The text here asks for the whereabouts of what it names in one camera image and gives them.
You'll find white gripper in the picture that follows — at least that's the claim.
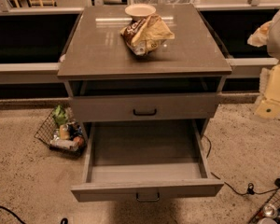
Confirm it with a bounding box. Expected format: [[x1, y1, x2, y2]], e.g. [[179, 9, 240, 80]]
[[247, 21, 280, 119]]

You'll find brown chip bag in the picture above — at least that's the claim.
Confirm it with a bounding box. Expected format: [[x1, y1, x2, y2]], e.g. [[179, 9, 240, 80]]
[[120, 14, 175, 56]]

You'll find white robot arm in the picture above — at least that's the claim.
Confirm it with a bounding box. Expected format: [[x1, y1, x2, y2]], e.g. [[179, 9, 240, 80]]
[[247, 9, 280, 119]]

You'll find closed grey upper drawer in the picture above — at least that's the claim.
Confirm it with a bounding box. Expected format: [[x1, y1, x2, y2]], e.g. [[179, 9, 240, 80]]
[[69, 93, 218, 122]]

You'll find grey drawer cabinet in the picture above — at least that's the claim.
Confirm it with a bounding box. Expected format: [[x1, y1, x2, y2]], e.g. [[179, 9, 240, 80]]
[[57, 3, 233, 203]]

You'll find open grey middle drawer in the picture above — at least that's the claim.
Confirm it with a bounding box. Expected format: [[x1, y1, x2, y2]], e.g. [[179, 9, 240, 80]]
[[72, 119, 223, 203]]

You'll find white ceramic bowl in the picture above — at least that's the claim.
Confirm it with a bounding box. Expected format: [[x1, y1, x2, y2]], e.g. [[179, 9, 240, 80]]
[[125, 4, 156, 21]]

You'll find silver can right basket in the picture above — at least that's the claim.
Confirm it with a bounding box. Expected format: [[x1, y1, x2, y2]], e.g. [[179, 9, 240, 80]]
[[262, 203, 278, 218]]

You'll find green leafy vegetable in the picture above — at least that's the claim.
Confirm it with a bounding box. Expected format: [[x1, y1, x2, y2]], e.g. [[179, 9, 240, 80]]
[[52, 105, 68, 126]]

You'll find silver can in basket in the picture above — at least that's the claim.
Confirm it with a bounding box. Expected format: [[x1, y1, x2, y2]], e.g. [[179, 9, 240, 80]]
[[50, 139, 78, 151]]

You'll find yellow bottle in basket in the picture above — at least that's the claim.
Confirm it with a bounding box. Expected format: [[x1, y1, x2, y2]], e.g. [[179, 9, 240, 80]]
[[59, 124, 70, 140]]

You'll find black floor cable right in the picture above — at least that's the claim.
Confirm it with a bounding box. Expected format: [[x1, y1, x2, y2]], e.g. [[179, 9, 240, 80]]
[[203, 134, 280, 197]]

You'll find black wire basket right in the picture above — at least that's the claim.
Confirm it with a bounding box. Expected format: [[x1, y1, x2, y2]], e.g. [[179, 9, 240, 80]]
[[248, 189, 280, 224]]

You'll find black wire basket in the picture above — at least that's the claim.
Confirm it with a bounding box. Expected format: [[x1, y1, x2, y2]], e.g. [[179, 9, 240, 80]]
[[35, 110, 86, 156], [248, 189, 280, 224]]

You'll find black wire basket left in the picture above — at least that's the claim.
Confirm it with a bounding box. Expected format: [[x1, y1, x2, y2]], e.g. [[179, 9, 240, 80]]
[[35, 110, 86, 156]]

